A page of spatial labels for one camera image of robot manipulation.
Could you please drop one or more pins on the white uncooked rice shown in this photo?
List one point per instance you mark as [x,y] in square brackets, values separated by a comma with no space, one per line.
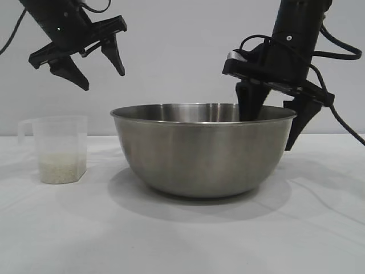
[61,168]

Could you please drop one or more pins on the stainless steel mixing bowl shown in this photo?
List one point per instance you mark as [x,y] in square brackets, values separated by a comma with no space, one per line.
[202,154]

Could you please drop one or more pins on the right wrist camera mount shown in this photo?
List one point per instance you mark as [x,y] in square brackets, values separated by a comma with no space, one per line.
[258,57]

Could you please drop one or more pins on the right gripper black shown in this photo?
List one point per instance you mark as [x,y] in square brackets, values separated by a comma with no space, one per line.
[288,65]

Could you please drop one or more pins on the clear plastic measuring cup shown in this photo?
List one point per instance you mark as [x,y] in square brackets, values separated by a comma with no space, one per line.
[61,137]

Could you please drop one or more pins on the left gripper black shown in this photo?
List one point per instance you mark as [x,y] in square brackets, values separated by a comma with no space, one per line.
[67,28]

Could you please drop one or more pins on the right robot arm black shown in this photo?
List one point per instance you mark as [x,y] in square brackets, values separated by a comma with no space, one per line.
[302,14]

